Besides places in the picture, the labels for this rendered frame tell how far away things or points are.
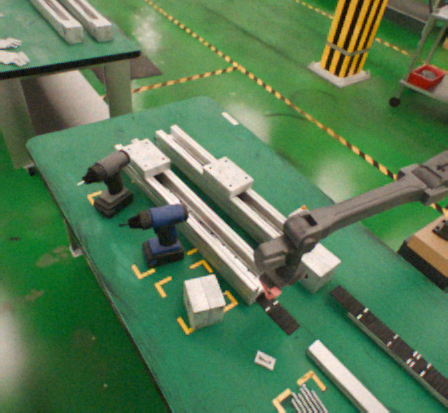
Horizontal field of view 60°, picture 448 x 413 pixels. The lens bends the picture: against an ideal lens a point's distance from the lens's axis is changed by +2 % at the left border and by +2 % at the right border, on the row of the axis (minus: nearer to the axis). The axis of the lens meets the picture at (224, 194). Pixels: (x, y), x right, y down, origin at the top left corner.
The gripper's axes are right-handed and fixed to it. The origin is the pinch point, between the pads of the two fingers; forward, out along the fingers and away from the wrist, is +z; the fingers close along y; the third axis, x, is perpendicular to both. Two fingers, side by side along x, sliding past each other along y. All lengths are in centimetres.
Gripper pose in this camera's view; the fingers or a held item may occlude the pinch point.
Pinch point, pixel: (277, 289)
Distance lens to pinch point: 113.0
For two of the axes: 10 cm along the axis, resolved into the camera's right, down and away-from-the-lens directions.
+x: 6.4, 5.8, -5.1
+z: -1.3, 7.3, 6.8
